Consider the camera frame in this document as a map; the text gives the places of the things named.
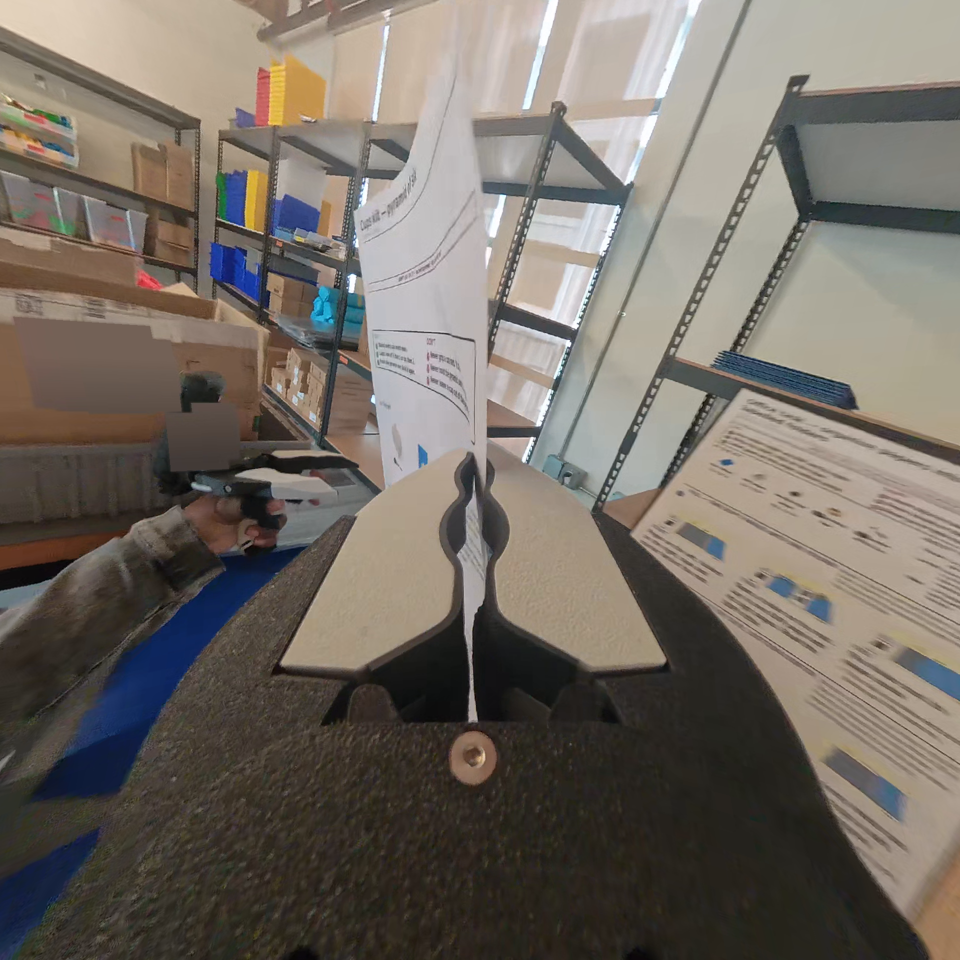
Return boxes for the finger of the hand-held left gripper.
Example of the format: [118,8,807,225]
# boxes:
[255,447,340,471]
[240,468,340,506]

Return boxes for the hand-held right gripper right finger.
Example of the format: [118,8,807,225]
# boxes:
[478,441,670,672]

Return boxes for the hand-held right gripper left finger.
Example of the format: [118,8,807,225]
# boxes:
[277,448,478,672]

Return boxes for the printed white paper sheet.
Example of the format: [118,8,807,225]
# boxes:
[352,56,492,721]

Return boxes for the person's left forearm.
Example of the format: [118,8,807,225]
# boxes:
[0,506,226,759]

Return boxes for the wooden desk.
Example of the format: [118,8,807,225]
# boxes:
[602,489,663,530]

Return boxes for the person's left hand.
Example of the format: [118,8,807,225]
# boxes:
[183,495,290,558]

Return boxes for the stack of small cardboard boxes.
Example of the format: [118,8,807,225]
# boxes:
[266,347,374,438]

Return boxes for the large cardboard box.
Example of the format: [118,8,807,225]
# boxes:
[0,240,273,449]

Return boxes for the teal plastic parts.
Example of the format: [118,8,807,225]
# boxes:
[309,285,369,328]

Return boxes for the grey ribbed bin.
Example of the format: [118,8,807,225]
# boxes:
[0,441,192,528]

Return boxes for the stack of blue bins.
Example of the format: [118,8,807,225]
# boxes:
[210,241,261,303]
[271,192,324,235]

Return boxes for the blue mat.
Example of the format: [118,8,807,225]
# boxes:
[0,546,305,939]

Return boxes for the printed instruction sheet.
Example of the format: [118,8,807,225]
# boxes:
[630,388,960,922]

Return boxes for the stack of blue sheets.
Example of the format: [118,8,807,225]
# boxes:
[711,348,861,411]

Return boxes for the clear plastic bin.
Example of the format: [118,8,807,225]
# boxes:
[0,171,149,253]

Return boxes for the black metal shelf rack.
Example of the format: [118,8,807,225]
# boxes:
[596,75,960,513]
[213,101,635,462]
[0,28,204,295]

